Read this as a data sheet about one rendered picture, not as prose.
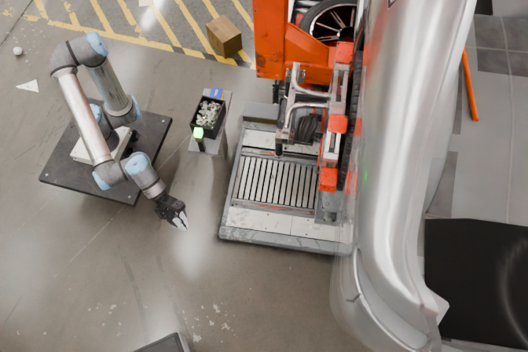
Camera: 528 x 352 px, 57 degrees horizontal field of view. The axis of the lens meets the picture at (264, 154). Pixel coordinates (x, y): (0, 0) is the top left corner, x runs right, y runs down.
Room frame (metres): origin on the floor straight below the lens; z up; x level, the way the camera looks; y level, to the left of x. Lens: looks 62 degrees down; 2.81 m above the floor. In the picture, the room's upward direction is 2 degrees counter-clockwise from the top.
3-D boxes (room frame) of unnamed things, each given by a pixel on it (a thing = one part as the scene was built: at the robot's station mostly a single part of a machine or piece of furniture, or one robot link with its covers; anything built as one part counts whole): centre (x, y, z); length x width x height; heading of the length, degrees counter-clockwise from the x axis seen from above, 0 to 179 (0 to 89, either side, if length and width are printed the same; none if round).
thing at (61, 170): (1.42, 0.93, 0.15); 0.60 x 0.60 x 0.30; 72
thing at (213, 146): (1.48, 0.30, 0.44); 0.43 x 0.17 x 0.03; 169
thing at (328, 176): (0.89, -0.28, 0.85); 0.09 x 0.08 x 0.07; 169
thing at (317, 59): (1.71, -0.40, 0.69); 0.52 x 0.17 x 0.35; 79
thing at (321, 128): (1.22, -0.26, 0.85); 0.21 x 0.14 x 0.14; 79
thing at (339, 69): (1.20, -0.33, 0.85); 0.54 x 0.07 x 0.54; 169
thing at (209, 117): (1.46, 0.30, 0.51); 0.20 x 0.14 x 0.13; 161
